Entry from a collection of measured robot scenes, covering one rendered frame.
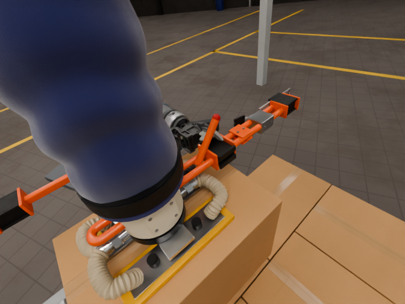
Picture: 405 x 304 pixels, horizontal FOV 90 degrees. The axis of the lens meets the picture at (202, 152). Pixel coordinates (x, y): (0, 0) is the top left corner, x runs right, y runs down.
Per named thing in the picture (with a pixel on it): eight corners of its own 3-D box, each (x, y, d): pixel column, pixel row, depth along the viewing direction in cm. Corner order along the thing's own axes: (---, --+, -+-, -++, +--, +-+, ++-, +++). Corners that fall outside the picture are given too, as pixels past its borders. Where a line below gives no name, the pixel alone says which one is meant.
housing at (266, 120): (261, 134, 71) (262, 123, 68) (246, 127, 75) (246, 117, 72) (273, 125, 74) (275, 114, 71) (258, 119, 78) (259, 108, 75)
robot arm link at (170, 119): (185, 126, 84) (180, 105, 77) (192, 130, 81) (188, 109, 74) (167, 136, 80) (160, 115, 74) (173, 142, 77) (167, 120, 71)
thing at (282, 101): (285, 118, 76) (287, 107, 72) (268, 112, 80) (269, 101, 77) (298, 109, 79) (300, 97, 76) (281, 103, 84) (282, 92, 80)
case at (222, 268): (152, 389, 64) (87, 395, 38) (108, 281, 89) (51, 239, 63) (271, 254, 89) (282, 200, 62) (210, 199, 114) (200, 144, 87)
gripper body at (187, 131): (191, 155, 69) (172, 140, 77) (210, 143, 73) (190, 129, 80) (188, 137, 64) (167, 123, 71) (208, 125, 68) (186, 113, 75)
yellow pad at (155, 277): (131, 317, 45) (122, 312, 42) (114, 280, 52) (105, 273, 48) (235, 219, 60) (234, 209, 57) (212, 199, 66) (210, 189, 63)
